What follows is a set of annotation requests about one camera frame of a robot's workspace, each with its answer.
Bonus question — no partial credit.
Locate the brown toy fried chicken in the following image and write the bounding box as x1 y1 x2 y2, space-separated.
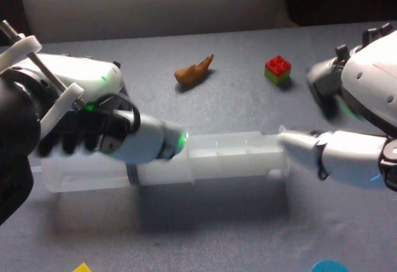
174 53 215 85

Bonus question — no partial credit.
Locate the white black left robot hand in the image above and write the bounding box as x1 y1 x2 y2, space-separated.
33 53 189 165

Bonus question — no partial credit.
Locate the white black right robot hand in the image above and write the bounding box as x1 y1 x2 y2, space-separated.
277 23 397 191

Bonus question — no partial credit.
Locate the large clear plastic syringe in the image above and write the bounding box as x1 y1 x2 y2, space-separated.
40 125 292 194

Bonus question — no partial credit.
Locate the grey table cloth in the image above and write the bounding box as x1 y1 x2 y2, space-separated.
0 20 397 272

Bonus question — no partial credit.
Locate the red green toy brick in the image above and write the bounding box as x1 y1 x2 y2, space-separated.
264 55 293 87

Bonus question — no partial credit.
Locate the blue round block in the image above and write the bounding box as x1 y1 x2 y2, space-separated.
310 259 350 272

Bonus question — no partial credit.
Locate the white backdrop board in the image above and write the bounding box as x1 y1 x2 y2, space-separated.
14 0 291 44

